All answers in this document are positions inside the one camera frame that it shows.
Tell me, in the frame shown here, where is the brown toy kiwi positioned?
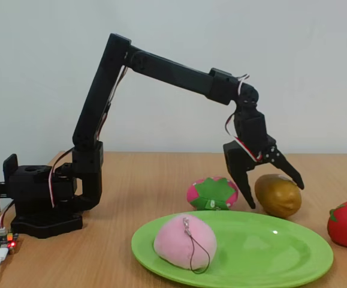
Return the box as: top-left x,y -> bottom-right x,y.
254,173 -> 303,219

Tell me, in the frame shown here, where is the green oval plate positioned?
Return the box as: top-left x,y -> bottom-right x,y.
131,209 -> 334,288

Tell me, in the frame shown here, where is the pink plush strawberry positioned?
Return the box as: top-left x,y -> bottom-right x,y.
186,176 -> 239,212

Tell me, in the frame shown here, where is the pink plush peach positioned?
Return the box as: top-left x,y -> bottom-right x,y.
153,213 -> 218,274

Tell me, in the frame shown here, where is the three-wire servo cable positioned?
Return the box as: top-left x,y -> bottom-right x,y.
0,200 -> 16,238

